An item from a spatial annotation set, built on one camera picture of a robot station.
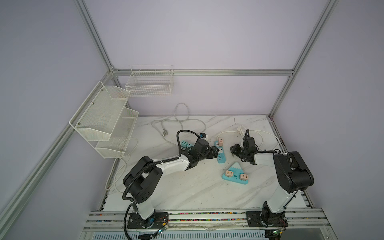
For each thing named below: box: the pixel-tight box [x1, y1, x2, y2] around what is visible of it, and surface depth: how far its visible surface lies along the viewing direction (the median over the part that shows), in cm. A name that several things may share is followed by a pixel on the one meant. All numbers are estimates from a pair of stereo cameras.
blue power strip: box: [214, 140, 226, 164], surface depth 97 cm
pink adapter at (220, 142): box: [218, 138, 224, 147], surface depth 100 cm
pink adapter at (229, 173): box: [226, 170, 234, 177], surface depth 84 cm
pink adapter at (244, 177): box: [240, 173, 249, 181], surface depth 83 cm
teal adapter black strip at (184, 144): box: [180, 140, 188, 148], surface depth 97 cm
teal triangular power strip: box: [222, 162, 249, 185], surface depth 88 cm
